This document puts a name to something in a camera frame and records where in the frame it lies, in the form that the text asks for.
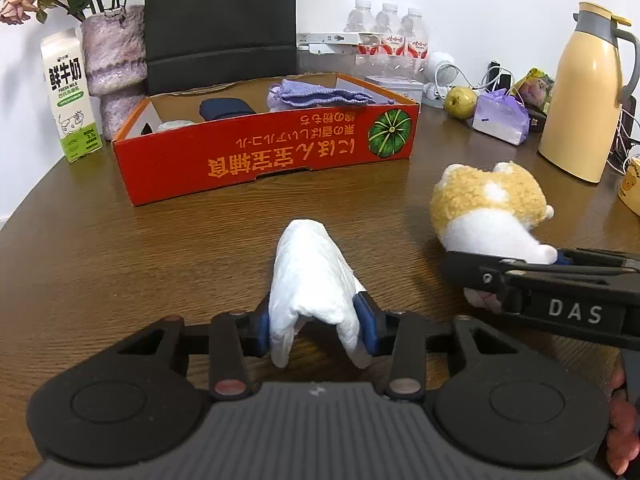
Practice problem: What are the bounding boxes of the white cloth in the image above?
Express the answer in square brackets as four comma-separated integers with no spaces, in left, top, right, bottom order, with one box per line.
[267,218,373,368]

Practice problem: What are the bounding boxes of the white cables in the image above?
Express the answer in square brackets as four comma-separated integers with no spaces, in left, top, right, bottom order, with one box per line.
[607,110,640,171]

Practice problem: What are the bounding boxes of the yellow thermos jug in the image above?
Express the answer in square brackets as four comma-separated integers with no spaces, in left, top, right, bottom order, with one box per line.
[537,1,640,184]

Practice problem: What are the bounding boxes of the navy blue pouch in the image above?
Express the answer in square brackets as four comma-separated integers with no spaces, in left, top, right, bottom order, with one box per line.
[199,97,257,122]

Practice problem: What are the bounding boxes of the person's right hand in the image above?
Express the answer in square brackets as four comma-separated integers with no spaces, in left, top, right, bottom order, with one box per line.
[606,360,640,477]

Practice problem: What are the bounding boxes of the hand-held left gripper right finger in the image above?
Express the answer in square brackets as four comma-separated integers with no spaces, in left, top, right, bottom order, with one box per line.
[351,291,516,402]

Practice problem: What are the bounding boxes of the purple mottled vase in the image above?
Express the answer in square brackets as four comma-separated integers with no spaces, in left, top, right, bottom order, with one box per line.
[80,4,148,142]

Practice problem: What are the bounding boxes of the black charger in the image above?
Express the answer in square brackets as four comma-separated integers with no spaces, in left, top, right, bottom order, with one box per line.
[484,61,516,96]

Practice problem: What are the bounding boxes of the small white fan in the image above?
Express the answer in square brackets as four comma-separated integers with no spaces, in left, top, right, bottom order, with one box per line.
[422,51,463,109]

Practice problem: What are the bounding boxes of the white tin box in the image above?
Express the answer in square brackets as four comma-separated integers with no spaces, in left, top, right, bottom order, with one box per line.
[364,75,426,106]

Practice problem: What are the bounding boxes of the colourful snack packet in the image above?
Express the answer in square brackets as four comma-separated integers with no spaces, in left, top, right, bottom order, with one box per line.
[514,68,555,113]

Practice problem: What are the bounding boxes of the yellow white plush toy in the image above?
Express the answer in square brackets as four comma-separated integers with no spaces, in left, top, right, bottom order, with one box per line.
[430,161,558,311]

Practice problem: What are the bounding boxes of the yellow mug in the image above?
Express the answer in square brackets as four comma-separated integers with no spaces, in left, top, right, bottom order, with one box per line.
[616,155,640,217]

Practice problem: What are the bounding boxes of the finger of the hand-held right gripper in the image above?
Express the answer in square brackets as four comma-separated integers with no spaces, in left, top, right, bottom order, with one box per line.
[554,247,640,274]
[441,251,532,312]

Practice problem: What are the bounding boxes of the black paper bag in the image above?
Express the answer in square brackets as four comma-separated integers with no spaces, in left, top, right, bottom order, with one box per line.
[144,0,298,96]

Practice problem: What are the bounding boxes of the long white flat box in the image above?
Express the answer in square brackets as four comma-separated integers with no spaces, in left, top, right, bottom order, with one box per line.
[296,31,386,55]

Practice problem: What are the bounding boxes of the red cardboard box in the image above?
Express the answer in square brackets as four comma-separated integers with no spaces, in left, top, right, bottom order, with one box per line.
[112,72,421,207]

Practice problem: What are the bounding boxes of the purple drawstring pouch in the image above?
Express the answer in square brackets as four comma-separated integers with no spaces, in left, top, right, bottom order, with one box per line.
[267,78,393,111]

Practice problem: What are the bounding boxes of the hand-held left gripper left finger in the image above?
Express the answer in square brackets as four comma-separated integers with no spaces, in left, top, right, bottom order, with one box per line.
[112,294,273,402]

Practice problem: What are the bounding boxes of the purple tissue packet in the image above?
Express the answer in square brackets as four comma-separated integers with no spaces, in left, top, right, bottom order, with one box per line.
[472,88,531,147]

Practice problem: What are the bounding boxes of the white green milk carton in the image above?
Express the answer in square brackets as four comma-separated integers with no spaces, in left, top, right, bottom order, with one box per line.
[40,27,104,164]

